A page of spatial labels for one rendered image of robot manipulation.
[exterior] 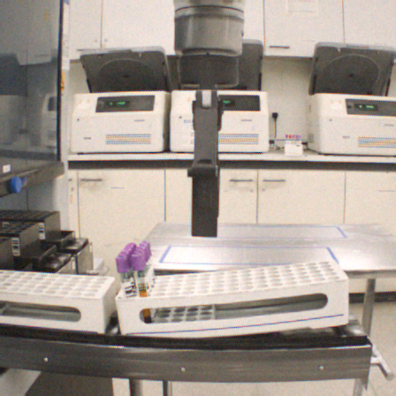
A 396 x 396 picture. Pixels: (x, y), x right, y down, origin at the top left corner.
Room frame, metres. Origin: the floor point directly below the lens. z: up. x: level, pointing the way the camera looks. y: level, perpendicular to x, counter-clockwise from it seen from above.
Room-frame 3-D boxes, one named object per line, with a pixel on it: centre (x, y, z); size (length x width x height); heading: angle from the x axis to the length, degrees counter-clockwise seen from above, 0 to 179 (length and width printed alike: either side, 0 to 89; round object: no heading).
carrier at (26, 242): (1.00, 0.35, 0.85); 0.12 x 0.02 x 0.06; 177
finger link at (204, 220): (0.60, -0.01, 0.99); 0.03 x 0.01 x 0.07; 87
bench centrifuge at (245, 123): (3.27, -0.12, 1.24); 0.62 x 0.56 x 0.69; 178
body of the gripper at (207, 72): (0.67, -0.01, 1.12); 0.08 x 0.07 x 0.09; 177
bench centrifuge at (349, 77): (3.23, -0.97, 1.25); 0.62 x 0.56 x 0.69; 177
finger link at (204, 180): (0.58, -0.01, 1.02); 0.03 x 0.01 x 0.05; 177
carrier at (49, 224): (1.15, 0.34, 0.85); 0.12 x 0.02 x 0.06; 176
